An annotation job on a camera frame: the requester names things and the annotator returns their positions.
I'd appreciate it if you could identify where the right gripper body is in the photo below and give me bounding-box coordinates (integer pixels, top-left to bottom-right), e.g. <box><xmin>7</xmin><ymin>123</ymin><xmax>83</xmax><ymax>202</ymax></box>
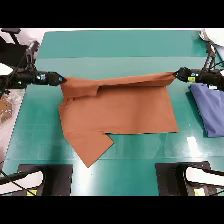
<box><xmin>174</xmin><ymin>66</ymin><xmax>196</xmax><ymax>83</ymax></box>

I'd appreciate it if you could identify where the orange T-shirt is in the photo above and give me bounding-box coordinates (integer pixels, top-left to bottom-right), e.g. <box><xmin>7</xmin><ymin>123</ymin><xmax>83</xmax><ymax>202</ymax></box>
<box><xmin>58</xmin><ymin>71</ymin><xmax>180</xmax><ymax>169</ymax></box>

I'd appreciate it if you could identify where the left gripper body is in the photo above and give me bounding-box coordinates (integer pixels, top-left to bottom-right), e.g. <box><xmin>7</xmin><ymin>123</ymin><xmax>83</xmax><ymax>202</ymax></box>
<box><xmin>46</xmin><ymin>71</ymin><xmax>67</xmax><ymax>87</ymax></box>

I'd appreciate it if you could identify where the white garment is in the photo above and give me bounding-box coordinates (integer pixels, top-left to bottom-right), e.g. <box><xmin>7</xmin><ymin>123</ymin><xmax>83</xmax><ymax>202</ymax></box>
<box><xmin>199</xmin><ymin>28</ymin><xmax>224</xmax><ymax>48</ymax></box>

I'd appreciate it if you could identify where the purple garment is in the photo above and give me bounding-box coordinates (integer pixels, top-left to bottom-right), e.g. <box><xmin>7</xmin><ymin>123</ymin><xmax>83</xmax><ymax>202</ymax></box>
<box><xmin>188</xmin><ymin>82</ymin><xmax>224</xmax><ymax>139</ymax></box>

